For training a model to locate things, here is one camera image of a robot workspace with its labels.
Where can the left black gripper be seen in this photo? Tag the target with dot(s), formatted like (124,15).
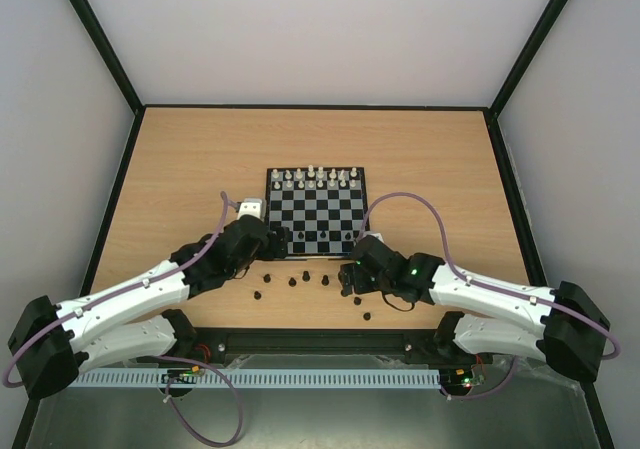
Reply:
(269,251)

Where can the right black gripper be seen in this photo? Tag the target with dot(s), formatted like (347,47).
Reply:
(350,277)

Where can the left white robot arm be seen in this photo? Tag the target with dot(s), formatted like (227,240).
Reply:
(52,344)

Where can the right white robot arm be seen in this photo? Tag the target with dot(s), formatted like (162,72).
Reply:
(561,327)

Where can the black and silver chessboard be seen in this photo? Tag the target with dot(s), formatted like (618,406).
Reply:
(311,211)

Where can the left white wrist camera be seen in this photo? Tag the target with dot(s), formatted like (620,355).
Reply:
(254,207)

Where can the black aluminium frame rail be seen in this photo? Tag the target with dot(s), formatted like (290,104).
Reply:
(412,346)

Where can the light blue cable duct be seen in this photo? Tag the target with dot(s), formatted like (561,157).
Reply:
(240,378)

